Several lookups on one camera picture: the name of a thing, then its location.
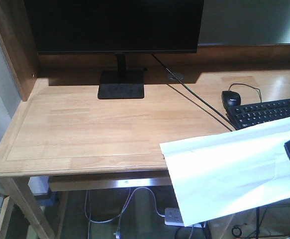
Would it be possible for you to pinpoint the white paper sheet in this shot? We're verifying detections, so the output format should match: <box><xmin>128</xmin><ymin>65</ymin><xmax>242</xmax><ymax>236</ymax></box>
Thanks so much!
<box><xmin>160</xmin><ymin>117</ymin><xmax>290</xmax><ymax>226</ymax></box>

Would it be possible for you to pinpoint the black keyboard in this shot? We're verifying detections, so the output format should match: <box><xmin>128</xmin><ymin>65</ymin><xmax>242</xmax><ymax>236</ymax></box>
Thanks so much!
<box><xmin>226</xmin><ymin>99</ymin><xmax>290</xmax><ymax>129</ymax></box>

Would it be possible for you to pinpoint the black computer mouse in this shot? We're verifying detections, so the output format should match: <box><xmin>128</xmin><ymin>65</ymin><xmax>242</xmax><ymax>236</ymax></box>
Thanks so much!
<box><xmin>221</xmin><ymin>90</ymin><xmax>241</xmax><ymax>109</ymax></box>

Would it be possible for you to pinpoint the white power strip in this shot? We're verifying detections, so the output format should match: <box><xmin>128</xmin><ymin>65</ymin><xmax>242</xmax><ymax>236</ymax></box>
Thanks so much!
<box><xmin>164</xmin><ymin>207</ymin><xmax>206</xmax><ymax>229</ymax></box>

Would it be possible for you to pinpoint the black computer monitor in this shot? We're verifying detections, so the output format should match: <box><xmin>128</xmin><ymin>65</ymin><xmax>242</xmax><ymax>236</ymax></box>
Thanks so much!
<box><xmin>24</xmin><ymin>0</ymin><xmax>204</xmax><ymax>100</ymax></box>

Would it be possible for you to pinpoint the black monitor cable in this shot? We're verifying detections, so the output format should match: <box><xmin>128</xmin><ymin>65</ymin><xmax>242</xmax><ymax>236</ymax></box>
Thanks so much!
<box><xmin>151</xmin><ymin>53</ymin><xmax>235</xmax><ymax>131</ymax></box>

